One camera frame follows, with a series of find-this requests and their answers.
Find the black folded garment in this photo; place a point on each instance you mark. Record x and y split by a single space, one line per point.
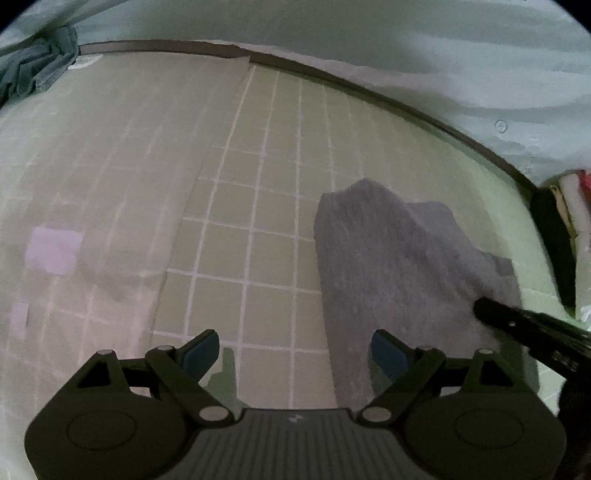
554 240

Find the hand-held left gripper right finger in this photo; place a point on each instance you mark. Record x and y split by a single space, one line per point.
388 354

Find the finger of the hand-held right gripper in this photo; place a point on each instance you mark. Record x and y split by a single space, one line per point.
512 321

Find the pile of blue clothes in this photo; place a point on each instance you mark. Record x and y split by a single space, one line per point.
32 64

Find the white folded garment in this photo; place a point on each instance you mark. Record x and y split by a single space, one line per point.
579 221

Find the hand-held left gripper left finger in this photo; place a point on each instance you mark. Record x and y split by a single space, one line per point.
203 351

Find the green grid bed sheet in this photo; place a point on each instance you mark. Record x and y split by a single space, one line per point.
258 194

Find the pale carrot print quilt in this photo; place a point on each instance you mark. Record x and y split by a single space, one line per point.
369 41

